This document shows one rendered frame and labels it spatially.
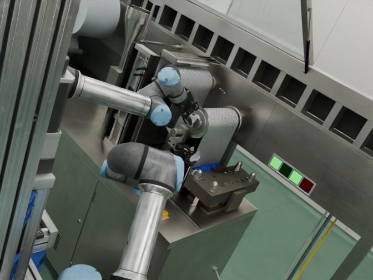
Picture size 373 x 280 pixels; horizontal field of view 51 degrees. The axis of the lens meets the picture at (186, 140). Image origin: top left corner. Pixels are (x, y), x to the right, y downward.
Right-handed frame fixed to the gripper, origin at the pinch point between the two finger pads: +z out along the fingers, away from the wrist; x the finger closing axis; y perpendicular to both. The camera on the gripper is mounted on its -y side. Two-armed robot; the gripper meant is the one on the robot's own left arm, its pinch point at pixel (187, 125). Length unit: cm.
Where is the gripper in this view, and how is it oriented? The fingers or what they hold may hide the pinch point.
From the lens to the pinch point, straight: 176.0
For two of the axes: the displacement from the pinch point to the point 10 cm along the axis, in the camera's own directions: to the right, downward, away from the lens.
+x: -6.6, -5.4, 5.3
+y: 7.0, -6.9, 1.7
